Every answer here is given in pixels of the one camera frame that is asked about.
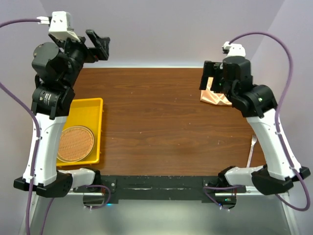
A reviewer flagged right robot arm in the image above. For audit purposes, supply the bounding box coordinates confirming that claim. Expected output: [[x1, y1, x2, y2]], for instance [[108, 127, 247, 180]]
[[200, 56, 311, 195]]

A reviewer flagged aluminium table frame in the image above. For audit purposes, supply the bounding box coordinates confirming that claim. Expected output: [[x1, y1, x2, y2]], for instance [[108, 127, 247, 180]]
[[30, 187, 300, 235]]

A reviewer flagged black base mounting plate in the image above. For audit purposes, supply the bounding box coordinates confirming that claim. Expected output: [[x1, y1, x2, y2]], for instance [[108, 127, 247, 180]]
[[72, 174, 246, 204]]

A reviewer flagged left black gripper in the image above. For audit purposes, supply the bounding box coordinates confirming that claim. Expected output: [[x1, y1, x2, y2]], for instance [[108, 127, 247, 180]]
[[49, 28, 110, 88]]

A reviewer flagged peach cloth napkin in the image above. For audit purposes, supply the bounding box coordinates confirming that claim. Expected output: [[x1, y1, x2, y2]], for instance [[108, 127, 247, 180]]
[[200, 77, 232, 106]]

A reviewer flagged yellow plastic tray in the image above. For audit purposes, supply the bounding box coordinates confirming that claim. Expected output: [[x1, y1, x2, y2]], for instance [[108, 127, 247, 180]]
[[56, 98, 103, 167]]

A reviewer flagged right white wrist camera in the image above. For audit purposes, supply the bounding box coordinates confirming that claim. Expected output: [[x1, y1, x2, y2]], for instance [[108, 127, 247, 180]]
[[222, 41, 246, 58]]

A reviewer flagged round woven coaster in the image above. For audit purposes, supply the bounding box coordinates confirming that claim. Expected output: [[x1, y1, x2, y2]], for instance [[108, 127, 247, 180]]
[[57, 125, 95, 163]]

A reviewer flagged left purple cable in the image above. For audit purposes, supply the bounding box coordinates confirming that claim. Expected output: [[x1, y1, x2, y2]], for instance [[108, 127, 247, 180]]
[[0, 18, 57, 235]]

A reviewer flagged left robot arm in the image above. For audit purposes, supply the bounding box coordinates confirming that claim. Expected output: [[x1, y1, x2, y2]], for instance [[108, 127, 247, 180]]
[[13, 29, 110, 198]]

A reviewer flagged silver fork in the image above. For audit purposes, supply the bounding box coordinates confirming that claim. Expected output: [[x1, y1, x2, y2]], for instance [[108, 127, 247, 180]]
[[246, 134, 257, 167]]

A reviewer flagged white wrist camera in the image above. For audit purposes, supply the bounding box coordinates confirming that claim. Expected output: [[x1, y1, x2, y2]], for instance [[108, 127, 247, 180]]
[[222, 41, 246, 58], [37, 11, 80, 42]]

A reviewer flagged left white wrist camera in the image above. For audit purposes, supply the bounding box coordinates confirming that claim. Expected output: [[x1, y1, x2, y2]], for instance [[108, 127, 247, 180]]
[[37, 11, 80, 42]]

